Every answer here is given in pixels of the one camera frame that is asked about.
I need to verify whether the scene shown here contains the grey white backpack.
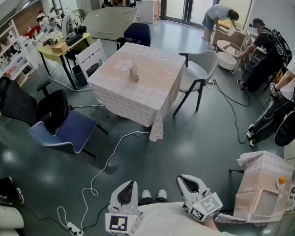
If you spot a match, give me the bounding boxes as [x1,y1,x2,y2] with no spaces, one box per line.
[61,13,77,38]

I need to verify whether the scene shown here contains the table with pink checked cloth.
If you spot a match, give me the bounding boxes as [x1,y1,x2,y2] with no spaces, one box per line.
[87,42,187,142]

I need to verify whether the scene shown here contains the glass double door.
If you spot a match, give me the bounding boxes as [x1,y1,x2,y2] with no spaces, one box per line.
[161,0,223,30]

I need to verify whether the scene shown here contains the black mesh office chair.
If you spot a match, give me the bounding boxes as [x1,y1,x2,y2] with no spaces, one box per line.
[0,76,70,134]

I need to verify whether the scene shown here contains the wooden basket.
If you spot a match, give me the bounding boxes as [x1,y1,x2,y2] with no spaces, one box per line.
[51,42,68,54]

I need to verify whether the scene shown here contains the round wire side table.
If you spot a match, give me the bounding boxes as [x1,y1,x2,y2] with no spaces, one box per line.
[215,39,245,75]

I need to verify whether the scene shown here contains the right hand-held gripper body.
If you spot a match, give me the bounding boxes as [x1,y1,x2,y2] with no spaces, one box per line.
[184,188,223,223]

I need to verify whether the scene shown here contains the black device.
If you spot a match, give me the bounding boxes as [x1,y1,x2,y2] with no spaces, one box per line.
[65,32,84,46]

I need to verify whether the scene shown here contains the dark blue office chair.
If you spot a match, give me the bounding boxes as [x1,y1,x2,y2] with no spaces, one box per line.
[116,22,151,51]

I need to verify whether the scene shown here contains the black floor cable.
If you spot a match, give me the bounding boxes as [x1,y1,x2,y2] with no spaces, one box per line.
[212,82,251,145]

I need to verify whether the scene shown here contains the black round stool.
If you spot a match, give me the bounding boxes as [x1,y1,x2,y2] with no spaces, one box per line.
[274,111,295,147]

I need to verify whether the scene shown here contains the white shelf unit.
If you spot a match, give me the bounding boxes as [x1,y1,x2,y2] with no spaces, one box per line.
[0,20,38,84]

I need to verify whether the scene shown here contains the cardboard box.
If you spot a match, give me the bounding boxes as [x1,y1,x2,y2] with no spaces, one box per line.
[212,21,247,49]

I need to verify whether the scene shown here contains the white wooden chair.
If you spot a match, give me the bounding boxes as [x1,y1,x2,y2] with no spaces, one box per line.
[75,38,107,81]

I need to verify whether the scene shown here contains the person's black trousers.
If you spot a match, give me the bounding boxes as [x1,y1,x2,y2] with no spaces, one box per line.
[138,197,168,206]

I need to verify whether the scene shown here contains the thin white floor cable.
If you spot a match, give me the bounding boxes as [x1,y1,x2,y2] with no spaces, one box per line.
[47,74,105,108]

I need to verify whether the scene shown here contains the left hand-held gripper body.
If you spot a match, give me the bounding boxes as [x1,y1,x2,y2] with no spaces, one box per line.
[105,204,144,236]

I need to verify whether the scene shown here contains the black waste bin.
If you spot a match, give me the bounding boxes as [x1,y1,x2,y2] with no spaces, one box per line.
[72,65,89,87]

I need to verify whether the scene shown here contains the person's white shirt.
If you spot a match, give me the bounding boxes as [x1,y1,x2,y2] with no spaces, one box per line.
[132,202,236,236]

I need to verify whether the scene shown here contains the large grey covered platform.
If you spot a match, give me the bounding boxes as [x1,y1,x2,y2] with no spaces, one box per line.
[83,6,139,42]

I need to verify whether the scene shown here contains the pink cloth covered box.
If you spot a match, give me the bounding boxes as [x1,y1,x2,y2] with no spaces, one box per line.
[215,150,294,225]

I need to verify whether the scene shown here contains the person's right forearm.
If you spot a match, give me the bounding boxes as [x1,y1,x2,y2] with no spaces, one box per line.
[203,216,221,232]

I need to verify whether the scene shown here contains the yellow-green table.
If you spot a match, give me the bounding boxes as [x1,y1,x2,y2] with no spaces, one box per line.
[38,32,92,90]

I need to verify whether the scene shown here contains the white round stool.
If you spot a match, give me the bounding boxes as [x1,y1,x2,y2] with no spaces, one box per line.
[217,52,237,70]

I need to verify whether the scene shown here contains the grey shell chair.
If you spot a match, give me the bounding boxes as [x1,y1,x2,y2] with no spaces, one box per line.
[173,50,221,117]

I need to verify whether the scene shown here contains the white counter cabinet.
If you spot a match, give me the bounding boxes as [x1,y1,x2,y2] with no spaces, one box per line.
[137,0,161,24]

